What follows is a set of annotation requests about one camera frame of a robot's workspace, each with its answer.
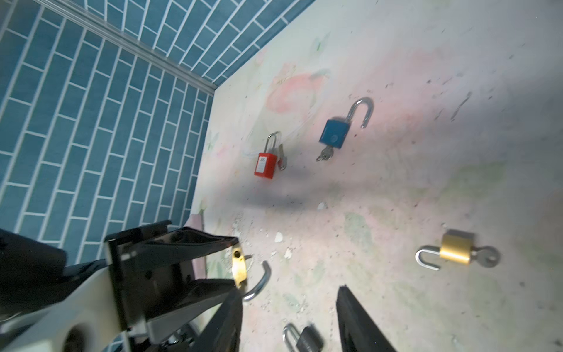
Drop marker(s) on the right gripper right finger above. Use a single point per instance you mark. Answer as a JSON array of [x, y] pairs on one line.
[[358, 332]]

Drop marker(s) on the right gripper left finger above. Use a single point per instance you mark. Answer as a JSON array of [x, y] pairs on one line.
[[223, 331]]

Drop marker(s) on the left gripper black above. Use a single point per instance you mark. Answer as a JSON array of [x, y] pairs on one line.
[[152, 273]]

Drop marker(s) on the large brass padlock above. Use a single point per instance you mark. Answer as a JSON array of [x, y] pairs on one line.
[[240, 275]]

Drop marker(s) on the red padlock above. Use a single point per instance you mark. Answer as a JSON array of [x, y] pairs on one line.
[[272, 158]]

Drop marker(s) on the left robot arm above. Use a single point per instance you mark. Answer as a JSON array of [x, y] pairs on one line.
[[48, 305]]

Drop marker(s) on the black padlock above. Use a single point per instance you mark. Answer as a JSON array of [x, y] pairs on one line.
[[309, 340]]

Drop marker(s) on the small brass padlock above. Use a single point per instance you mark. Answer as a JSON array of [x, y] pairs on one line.
[[458, 246]]

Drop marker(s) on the blue padlock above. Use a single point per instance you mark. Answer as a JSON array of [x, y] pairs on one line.
[[337, 128]]

